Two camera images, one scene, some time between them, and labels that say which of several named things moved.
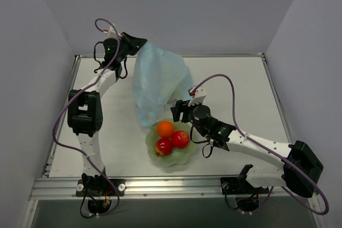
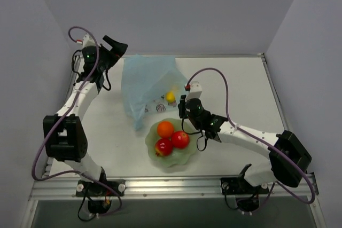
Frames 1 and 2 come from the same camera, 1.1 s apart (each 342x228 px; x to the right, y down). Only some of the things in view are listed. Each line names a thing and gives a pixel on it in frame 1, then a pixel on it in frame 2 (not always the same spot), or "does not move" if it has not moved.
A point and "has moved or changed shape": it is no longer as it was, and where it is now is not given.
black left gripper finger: (131, 45) → (118, 48)
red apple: (163, 146) does not move
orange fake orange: (165, 129) does not move
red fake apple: (180, 139) does not move
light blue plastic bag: (159, 77) has moved or changed shape
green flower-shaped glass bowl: (179, 156) does not move
